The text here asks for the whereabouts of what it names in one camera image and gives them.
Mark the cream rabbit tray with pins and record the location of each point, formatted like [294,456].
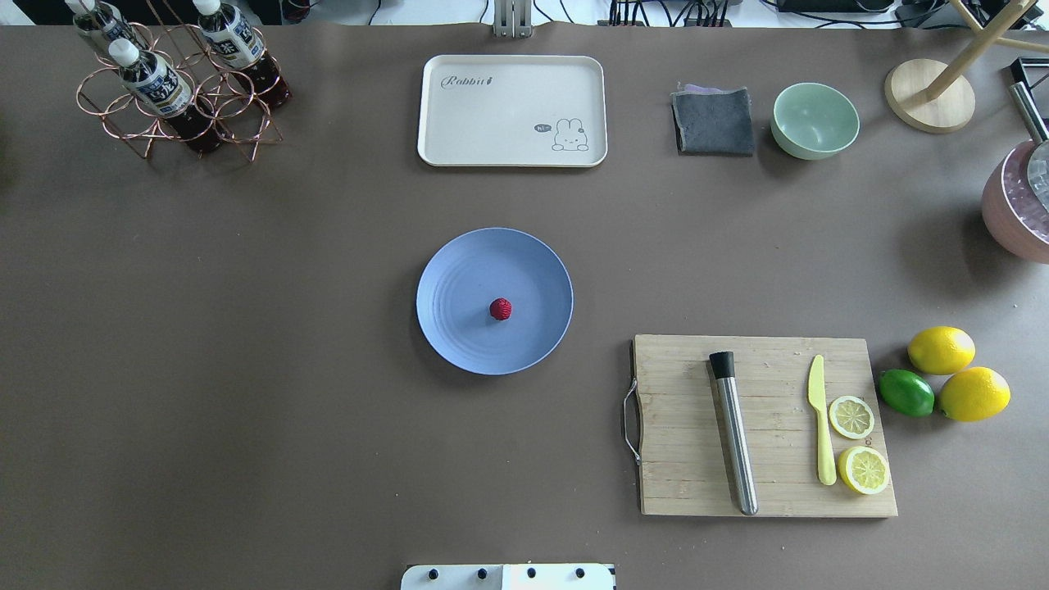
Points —
[512,111]

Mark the red strawberry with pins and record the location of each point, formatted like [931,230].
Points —
[500,309]

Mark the tea bottle middle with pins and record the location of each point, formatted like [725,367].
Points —
[236,44]

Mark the grey folded cloth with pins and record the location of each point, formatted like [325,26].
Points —
[713,121]

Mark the wooden cutting board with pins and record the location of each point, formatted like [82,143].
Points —
[684,465]

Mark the wooden cup tree stand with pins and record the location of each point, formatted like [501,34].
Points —
[935,97]

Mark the tea bottle near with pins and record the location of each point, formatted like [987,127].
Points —
[167,94]

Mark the whole lemon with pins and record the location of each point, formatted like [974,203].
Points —
[941,350]
[974,394]

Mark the yellow plastic knife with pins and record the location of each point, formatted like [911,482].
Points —
[817,399]

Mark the lemon slice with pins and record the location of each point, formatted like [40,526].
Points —
[851,417]
[863,469]

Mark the copper wire bottle rack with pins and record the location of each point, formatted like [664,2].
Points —
[202,85]

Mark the tea bottle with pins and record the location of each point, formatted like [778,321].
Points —
[236,44]
[167,94]
[99,23]

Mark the pink bowl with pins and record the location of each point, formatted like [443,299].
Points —
[1011,212]

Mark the steel muddler black tip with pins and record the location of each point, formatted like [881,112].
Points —
[722,364]

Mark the blue plate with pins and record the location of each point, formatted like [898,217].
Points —
[467,274]

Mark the white camera mast base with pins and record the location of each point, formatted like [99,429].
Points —
[511,576]

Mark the metal ice scoop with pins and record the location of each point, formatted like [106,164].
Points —
[1037,163]

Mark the green bowl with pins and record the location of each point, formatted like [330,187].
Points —
[813,121]

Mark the aluminium frame post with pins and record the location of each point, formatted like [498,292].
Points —
[512,19]

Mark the tea bottle far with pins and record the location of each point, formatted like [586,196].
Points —
[99,23]

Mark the green lime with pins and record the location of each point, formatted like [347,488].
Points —
[906,392]

